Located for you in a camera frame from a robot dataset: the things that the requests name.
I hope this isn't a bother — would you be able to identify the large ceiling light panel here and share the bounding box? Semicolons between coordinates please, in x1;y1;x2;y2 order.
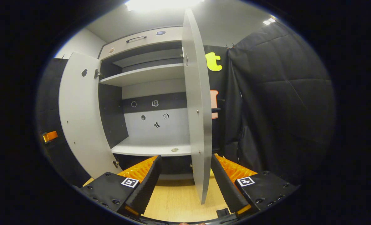
125;0;205;12

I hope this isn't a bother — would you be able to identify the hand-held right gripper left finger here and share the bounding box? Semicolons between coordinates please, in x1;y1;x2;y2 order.
75;155;162;219

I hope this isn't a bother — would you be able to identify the grey cabinet drawer front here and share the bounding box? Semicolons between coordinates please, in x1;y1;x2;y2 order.
99;26;185;60

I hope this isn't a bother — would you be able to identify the grey cabinet shelf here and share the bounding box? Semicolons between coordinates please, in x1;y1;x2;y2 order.
111;136;192;157
99;63;186;87

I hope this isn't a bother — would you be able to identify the grey shoe cabinet door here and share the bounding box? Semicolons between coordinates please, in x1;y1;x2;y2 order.
181;8;213;205
58;52;123;180

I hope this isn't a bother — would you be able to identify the dark metal drawer handle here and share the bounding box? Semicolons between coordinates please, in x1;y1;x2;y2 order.
126;35;147;43

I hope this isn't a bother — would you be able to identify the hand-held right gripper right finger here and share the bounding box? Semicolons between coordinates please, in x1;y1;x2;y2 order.
210;154;300;220

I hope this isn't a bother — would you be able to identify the grey double-door shoe cabinet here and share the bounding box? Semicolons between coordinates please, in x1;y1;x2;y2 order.
58;8;224;205

